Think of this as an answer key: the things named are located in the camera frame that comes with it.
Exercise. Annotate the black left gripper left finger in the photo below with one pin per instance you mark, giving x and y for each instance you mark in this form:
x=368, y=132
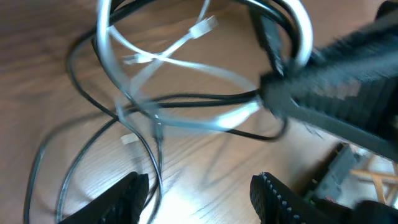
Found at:
x=122, y=203

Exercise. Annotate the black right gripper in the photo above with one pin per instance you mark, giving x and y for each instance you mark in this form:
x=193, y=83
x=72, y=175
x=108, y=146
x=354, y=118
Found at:
x=362, y=108

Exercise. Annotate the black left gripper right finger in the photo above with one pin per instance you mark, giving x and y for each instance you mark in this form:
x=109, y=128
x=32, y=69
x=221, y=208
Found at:
x=274, y=202

